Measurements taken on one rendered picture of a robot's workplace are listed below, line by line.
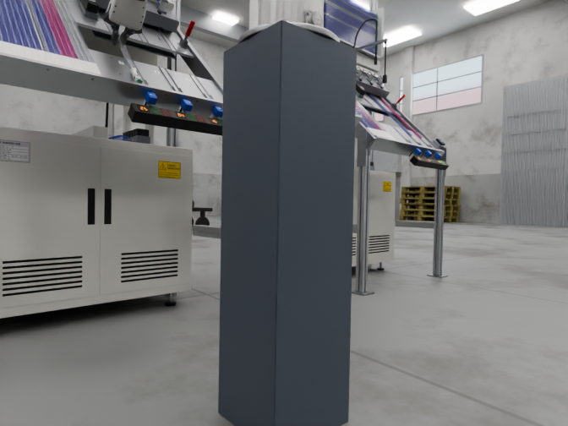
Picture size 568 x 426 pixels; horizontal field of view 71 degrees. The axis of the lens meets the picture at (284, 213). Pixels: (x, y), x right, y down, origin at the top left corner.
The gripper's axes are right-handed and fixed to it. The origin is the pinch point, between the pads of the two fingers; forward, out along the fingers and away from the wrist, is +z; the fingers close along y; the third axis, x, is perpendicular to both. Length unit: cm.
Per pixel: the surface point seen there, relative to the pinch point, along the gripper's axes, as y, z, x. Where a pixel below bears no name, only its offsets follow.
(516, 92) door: -1023, -25, -398
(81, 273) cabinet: 4, 59, 49
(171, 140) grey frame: -33, 38, -3
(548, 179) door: -1035, 73, -188
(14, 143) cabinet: 24.8, 31.2, 22.0
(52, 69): 21.6, -1.8, 33.4
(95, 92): 11.0, 1.8, 32.9
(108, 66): 6.4, -0.1, 20.5
